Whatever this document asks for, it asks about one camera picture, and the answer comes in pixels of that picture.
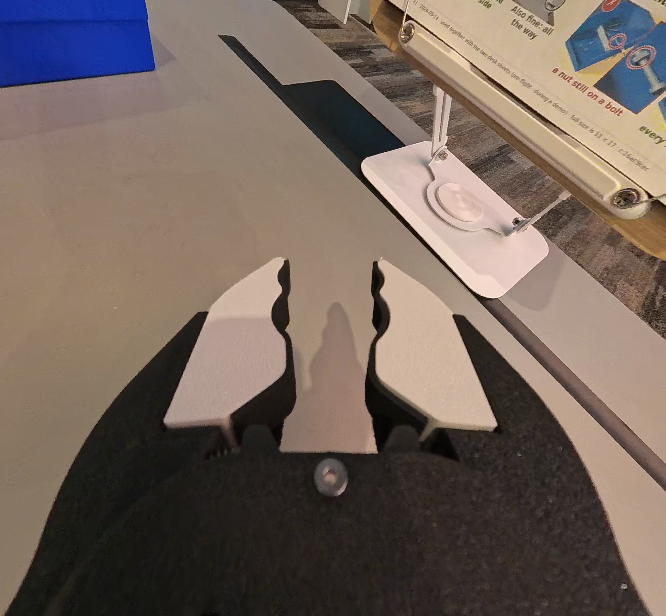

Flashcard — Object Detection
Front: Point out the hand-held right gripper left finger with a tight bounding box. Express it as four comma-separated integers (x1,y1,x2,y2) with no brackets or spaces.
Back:
163,257,298,453

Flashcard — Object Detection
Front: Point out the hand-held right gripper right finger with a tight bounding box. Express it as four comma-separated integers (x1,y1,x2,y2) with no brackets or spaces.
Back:
366,258,498,451

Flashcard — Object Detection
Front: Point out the blue plastic bin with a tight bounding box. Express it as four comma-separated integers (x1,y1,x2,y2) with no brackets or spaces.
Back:
0,0,156,87

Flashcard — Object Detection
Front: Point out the wooden document stand white base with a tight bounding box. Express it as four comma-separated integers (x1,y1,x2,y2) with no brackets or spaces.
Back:
361,0,666,298

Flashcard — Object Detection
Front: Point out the printed instruction sheet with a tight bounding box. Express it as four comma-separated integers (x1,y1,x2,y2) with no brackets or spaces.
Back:
380,0,666,196

